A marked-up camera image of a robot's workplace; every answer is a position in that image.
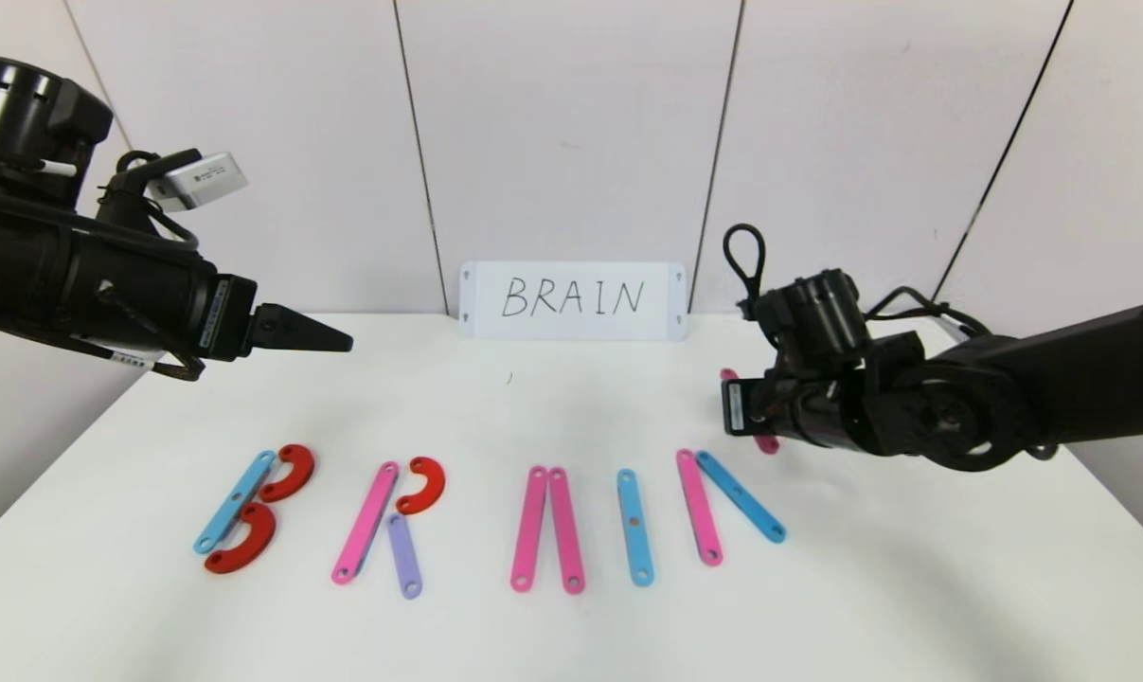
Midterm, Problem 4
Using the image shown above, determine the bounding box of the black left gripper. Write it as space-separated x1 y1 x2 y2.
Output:
56 224 354 368

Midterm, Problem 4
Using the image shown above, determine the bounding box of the pink long bar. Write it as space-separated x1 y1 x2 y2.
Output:
509 465 548 594
548 467 586 596
331 461 401 585
720 368 780 456

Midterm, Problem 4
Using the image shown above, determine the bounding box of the small red arc piece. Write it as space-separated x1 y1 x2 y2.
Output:
396 457 446 515

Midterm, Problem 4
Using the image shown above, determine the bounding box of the purple short bar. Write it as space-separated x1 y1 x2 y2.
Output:
386 512 423 600

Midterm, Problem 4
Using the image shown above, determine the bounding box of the pink short bar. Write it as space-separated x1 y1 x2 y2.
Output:
676 449 724 567

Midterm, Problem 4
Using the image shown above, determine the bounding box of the cyan short bar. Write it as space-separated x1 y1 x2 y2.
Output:
695 450 787 544

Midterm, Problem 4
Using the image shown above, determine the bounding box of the white BRAIN sign board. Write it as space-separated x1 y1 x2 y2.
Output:
458 261 688 342

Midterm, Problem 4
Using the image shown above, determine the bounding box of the large red arc piece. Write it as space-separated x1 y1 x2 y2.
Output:
204 502 277 575
259 444 315 502

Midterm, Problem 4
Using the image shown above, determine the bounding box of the cyan long flat bar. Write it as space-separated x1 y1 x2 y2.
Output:
616 468 655 587
193 450 278 555

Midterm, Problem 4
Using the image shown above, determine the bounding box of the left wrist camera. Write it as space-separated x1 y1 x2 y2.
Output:
150 152 250 211

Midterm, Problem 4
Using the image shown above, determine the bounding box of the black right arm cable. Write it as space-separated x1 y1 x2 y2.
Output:
723 224 989 337

